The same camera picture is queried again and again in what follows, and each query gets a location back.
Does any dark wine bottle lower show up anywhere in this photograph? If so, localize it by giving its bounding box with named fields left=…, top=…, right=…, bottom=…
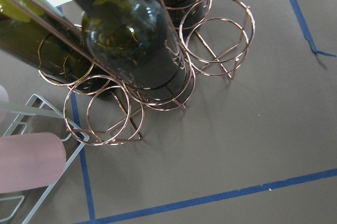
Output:
left=1, top=0, right=108, bottom=94

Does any pink cup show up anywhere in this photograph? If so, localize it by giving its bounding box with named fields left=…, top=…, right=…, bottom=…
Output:
left=0, top=84, right=66, bottom=196

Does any white wire cup rack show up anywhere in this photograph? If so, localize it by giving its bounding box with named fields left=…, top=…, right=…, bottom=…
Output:
left=1, top=94, right=92, bottom=223

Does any dark wine bottle upper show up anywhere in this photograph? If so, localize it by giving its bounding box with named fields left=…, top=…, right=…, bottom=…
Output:
left=75, top=0, right=186, bottom=99

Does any copper wire bottle rack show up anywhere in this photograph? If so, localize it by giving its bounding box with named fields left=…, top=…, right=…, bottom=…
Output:
left=1, top=0, right=253, bottom=146

